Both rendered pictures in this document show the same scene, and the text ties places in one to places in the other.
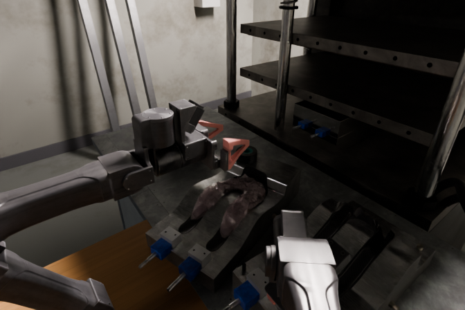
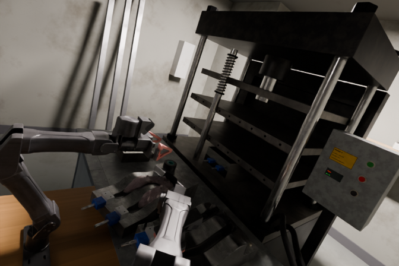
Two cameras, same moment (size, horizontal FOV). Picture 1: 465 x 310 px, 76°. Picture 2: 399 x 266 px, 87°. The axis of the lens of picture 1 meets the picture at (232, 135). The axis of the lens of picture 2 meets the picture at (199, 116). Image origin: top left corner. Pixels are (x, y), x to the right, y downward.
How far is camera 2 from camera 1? 23 cm
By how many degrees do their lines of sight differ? 15
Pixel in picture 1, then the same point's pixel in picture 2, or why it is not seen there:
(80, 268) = not seen: hidden behind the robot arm
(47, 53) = (66, 69)
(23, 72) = (45, 75)
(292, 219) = (179, 189)
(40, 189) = (59, 135)
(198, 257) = (120, 212)
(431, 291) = not seen: outside the picture
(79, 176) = (80, 135)
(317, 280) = (179, 207)
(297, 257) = (173, 198)
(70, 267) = not seen: hidden behind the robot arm
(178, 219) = (115, 189)
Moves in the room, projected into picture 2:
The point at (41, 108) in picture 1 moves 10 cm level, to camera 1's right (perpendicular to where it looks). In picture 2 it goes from (45, 101) to (53, 103)
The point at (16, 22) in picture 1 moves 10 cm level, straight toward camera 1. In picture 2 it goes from (56, 46) to (57, 47)
